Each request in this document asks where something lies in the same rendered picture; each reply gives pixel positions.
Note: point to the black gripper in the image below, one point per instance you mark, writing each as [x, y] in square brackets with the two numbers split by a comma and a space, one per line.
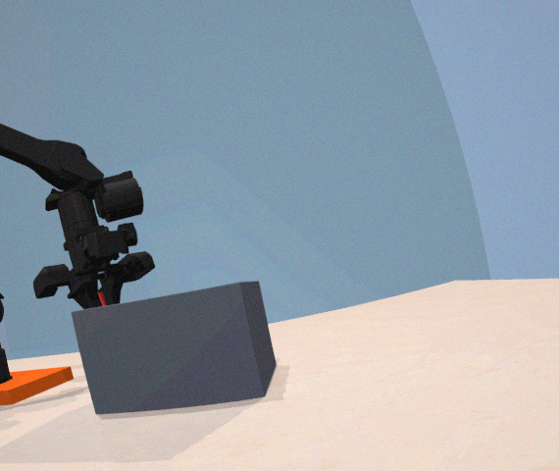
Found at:
[82, 280]

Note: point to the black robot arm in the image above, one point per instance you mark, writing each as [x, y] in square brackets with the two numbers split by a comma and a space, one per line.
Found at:
[64, 165]

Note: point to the red peg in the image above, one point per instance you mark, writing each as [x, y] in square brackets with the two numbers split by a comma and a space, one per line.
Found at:
[102, 298]

